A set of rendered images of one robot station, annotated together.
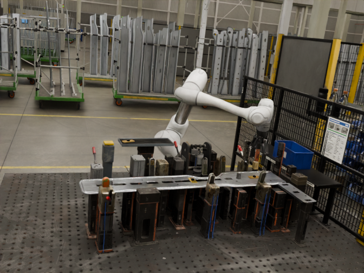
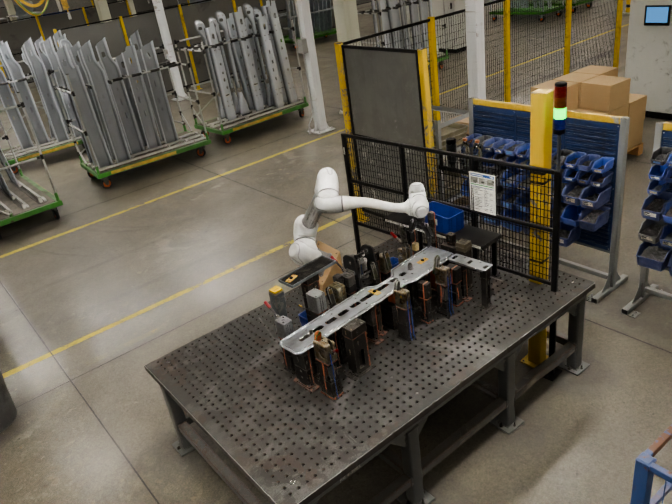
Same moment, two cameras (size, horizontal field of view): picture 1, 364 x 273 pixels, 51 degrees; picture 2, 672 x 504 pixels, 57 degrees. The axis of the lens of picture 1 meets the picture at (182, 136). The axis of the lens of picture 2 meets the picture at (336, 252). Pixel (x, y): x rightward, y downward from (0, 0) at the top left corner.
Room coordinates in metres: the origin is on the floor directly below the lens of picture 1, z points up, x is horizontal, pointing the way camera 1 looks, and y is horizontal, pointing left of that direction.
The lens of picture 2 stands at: (-0.73, 1.03, 2.98)
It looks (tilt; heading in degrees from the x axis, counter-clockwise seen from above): 27 degrees down; 343
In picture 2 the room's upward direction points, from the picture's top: 9 degrees counter-clockwise
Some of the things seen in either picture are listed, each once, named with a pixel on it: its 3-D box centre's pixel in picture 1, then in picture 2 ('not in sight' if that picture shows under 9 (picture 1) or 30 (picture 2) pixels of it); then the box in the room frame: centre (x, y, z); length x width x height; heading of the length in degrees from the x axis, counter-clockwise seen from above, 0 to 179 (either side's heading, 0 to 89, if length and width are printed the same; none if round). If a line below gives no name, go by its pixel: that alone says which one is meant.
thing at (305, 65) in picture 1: (292, 116); (388, 146); (4.81, -1.37, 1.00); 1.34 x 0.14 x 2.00; 18
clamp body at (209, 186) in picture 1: (209, 209); (404, 313); (2.18, -0.22, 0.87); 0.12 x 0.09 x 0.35; 23
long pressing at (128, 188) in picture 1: (189, 181); (373, 294); (2.30, -0.08, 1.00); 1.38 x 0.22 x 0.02; 113
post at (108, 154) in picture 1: (106, 175); (282, 322); (2.44, 0.48, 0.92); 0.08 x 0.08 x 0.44; 23
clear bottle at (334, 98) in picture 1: (332, 102); (465, 152); (2.84, -1.08, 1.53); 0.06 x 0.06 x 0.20
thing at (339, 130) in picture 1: (336, 140); (483, 192); (2.62, -1.08, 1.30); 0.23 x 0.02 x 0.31; 23
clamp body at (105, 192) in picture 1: (105, 218); (328, 367); (1.92, 0.37, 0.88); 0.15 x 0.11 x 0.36; 23
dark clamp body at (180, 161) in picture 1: (175, 184); (350, 299); (2.49, 0.01, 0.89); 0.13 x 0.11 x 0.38; 23
